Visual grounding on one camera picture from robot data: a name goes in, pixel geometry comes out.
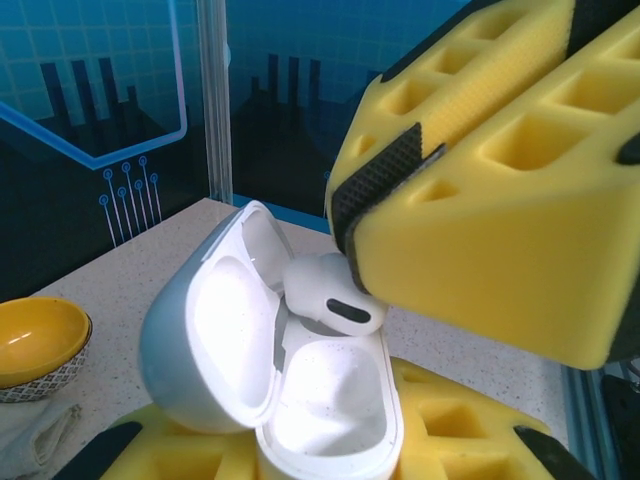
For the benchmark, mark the beige folded cloth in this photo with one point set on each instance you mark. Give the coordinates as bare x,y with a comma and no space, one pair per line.
45,440

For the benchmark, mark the yellow patterned bowl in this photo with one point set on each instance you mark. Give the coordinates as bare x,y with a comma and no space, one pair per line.
35,335

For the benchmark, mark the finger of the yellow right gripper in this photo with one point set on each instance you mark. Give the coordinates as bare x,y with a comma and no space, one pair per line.
525,240
475,65

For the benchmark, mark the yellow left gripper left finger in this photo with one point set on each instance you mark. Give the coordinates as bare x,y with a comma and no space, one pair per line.
200,455

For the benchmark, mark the white earbud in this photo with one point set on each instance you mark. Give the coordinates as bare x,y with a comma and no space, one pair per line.
320,280

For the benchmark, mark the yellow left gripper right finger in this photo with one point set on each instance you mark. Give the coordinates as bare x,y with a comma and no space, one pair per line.
465,440

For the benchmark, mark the white earbud charging case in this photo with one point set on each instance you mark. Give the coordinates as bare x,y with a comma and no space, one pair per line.
335,400

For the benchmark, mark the aluminium corner post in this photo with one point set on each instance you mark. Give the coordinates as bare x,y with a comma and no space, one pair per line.
215,100

